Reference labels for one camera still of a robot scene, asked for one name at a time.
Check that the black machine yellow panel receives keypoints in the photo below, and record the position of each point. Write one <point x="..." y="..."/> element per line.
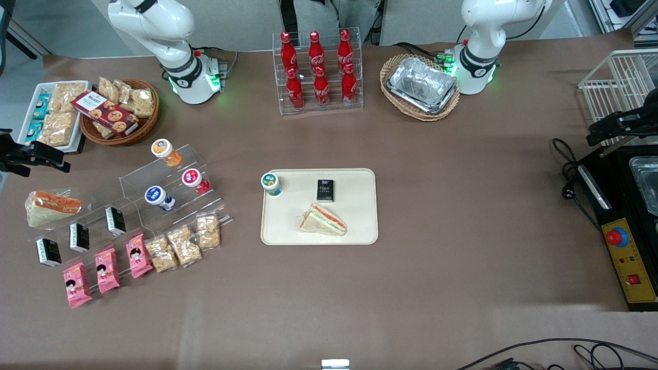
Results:
<point x="617" y="205"/>

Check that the pink cartoon snack pack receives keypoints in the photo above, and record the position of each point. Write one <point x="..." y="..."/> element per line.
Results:
<point x="139" y="256"/>
<point x="108" y="271"/>
<point x="77" y="285"/>

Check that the clear bag of crackers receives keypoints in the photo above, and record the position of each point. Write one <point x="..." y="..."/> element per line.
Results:
<point x="104" y="131"/>
<point x="142" y="103"/>
<point x="123" y="92"/>
<point x="108" y="88"/>

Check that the clear acrylic bottle rack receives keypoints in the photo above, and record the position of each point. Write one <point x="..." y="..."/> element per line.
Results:
<point x="307" y="110"/>

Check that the black tissue pack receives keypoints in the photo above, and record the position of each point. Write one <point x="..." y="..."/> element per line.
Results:
<point x="325" y="190"/>

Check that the grey metal shelf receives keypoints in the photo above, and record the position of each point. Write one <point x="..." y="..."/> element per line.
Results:
<point x="642" y="20"/>

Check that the small teal snack pack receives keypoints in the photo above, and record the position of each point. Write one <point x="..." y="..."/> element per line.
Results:
<point x="41" y="106"/>
<point x="34" y="131"/>

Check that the orange gum bottle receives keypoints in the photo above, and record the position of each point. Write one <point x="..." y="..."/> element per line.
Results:
<point x="164" y="150"/>

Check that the red cola bottle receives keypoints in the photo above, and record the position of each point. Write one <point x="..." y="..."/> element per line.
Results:
<point x="294" y="92"/>
<point x="349" y="88"/>
<point x="315" y="50"/>
<point x="345" y="49"/>
<point x="321" y="91"/>
<point x="288" y="51"/>

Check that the clear-wrapped rice cracker pack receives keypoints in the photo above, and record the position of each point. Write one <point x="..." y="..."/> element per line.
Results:
<point x="161" y="253"/>
<point x="208" y="231"/>
<point x="184" y="245"/>

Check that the cream plastic tray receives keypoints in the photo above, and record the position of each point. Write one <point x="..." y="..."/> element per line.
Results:
<point x="288" y="216"/>

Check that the clear acrylic stepped stand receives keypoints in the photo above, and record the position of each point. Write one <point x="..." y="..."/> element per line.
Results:
<point x="92" y="208"/>
<point x="139" y="177"/>

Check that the silver foil container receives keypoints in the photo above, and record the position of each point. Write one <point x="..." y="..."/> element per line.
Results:
<point x="421" y="85"/>

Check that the shiny metal pan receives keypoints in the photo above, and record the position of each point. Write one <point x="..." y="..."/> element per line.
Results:
<point x="646" y="185"/>

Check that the blue gum bottle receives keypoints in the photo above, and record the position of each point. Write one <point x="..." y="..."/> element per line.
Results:
<point x="156" y="196"/>

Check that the red cookie box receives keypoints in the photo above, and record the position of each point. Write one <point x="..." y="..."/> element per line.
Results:
<point x="105" y="113"/>

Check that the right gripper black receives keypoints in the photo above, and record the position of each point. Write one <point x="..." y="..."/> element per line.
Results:
<point x="15" y="155"/>

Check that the brown wicker snack basket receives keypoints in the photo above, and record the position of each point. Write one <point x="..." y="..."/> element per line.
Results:
<point x="146" y="128"/>

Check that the small white device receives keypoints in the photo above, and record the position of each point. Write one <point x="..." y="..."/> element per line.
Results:
<point x="335" y="364"/>

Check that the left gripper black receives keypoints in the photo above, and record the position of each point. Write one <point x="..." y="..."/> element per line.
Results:
<point x="639" y="117"/>

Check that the wrapped triangle sandwich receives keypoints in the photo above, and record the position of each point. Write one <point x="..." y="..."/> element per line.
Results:
<point x="51" y="205"/>
<point x="321" y="221"/>

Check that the rice crisp snack pack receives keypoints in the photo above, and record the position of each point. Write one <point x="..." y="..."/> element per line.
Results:
<point x="68" y="96"/>
<point x="57" y="128"/>

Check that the dark woven base mat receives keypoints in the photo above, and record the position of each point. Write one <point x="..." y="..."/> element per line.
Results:
<point x="79" y="151"/>

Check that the small black white box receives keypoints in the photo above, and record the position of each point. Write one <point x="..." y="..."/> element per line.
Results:
<point x="48" y="252"/>
<point x="115" y="220"/>
<point x="79" y="237"/>

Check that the white rectangular dish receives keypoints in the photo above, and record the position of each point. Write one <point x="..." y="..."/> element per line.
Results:
<point x="31" y="90"/>

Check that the red gum bottle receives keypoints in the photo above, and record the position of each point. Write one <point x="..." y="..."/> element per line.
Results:
<point x="192" y="178"/>

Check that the person in grey trousers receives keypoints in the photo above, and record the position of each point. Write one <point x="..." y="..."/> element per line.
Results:
<point x="318" y="13"/>

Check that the green gum bottle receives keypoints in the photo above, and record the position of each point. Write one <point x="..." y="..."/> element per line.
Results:
<point x="270" y="181"/>

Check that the light wicker basket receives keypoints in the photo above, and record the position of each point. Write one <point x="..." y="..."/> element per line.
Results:
<point x="442" y="114"/>

